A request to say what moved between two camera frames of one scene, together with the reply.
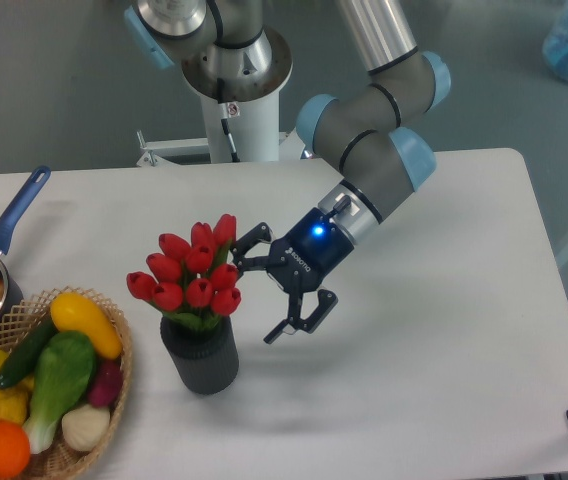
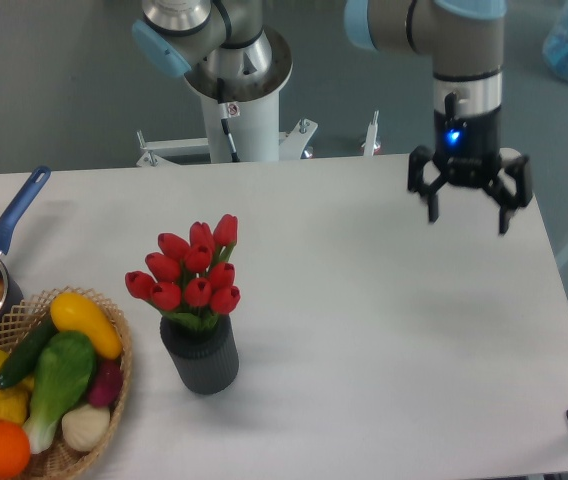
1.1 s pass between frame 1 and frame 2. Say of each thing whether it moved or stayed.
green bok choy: stayed
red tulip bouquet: stayed
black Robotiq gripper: moved
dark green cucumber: stayed
